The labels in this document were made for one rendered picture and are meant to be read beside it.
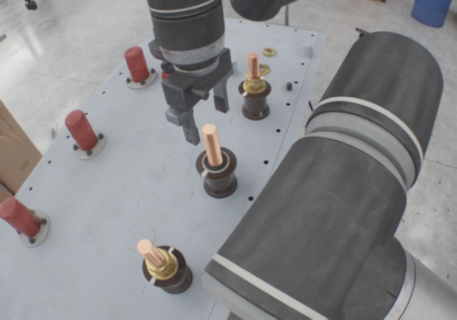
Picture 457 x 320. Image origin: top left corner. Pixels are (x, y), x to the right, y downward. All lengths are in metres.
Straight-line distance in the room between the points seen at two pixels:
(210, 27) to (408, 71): 0.27
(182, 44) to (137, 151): 0.54
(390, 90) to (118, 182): 0.73
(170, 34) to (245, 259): 0.31
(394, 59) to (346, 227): 0.20
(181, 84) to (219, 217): 0.37
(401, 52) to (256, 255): 0.27
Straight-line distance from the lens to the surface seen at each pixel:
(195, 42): 0.44
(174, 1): 0.41
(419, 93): 0.35
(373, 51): 0.38
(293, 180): 0.27
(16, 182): 2.38
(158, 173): 0.85
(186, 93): 0.49
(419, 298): 0.32
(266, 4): 0.56
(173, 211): 0.78
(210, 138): 0.63
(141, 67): 1.10
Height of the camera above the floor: 2.03
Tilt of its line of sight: 51 degrees down
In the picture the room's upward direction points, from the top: 8 degrees counter-clockwise
